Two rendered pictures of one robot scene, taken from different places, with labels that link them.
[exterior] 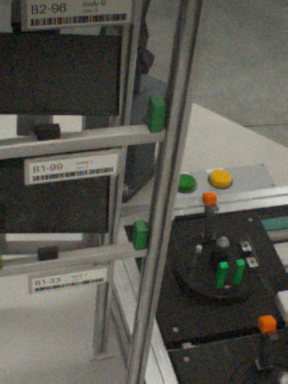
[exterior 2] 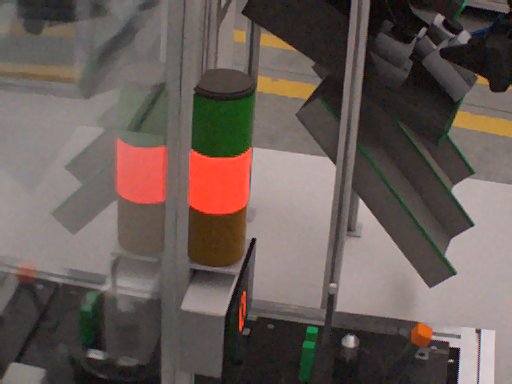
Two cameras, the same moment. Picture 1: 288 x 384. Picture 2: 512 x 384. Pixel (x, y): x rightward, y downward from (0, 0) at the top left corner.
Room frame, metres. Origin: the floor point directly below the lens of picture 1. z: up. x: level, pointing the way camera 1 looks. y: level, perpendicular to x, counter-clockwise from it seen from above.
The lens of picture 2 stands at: (1.22, -0.97, 1.77)
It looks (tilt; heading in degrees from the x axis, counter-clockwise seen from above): 30 degrees down; 121
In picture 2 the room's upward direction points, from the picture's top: 4 degrees clockwise
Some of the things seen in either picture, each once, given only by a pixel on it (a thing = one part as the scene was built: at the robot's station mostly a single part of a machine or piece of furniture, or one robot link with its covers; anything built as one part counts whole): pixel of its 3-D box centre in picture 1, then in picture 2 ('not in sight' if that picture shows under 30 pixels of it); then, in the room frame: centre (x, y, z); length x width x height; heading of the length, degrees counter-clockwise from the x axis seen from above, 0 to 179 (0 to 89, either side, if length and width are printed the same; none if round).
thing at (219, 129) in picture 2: not in sight; (221, 115); (0.78, -0.32, 1.38); 0.05 x 0.05 x 0.05
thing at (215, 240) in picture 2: not in sight; (215, 225); (0.78, -0.32, 1.28); 0.05 x 0.05 x 0.05
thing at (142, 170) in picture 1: (119, 131); not in sight; (1.14, 0.12, 0.96); 0.15 x 0.15 x 0.20; 64
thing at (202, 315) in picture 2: not in sight; (216, 217); (0.78, -0.32, 1.29); 0.12 x 0.05 x 0.25; 113
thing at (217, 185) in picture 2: not in sight; (218, 172); (0.78, -0.32, 1.33); 0.05 x 0.05 x 0.05
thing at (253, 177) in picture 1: (217, 191); not in sight; (1.05, -0.09, 0.93); 0.21 x 0.07 x 0.06; 113
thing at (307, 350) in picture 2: (237, 272); (306, 362); (0.78, -0.13, 1.01); 0.01 x 0.01 x 0.05; 23
